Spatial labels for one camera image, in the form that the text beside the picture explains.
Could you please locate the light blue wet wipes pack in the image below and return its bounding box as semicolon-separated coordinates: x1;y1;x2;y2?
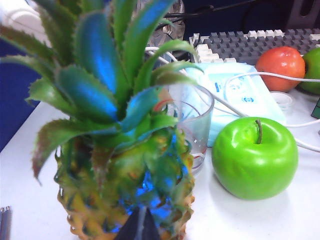
184;62;288;148

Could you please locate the white Type-C charging cable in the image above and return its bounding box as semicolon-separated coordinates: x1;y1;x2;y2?
144;46;320;106

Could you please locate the light blue tape roll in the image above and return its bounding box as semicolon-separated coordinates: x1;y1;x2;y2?
269;91;294;111

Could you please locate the orange-red round fruit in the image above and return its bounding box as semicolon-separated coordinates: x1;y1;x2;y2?
255;46;306;92

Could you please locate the thick white power cable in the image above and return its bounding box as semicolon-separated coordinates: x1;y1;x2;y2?
144;48;320;152

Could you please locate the black power cable with plug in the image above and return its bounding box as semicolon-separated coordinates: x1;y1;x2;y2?
159;0;256;20

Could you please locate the clear cup with red print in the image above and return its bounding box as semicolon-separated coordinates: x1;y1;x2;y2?
163;84;215;177

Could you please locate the green apple without stem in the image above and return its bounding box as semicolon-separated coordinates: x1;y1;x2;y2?
298;47;320;95

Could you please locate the white and grey keyboard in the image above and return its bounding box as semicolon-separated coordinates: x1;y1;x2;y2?
189;29;320;66

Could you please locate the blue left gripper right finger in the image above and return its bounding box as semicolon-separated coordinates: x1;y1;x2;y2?
140;207;162;240

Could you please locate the large green apple with stem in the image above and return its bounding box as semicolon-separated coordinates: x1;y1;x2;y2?
211;117;300;200

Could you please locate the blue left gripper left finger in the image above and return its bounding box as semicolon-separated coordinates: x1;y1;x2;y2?
114;206;145;240

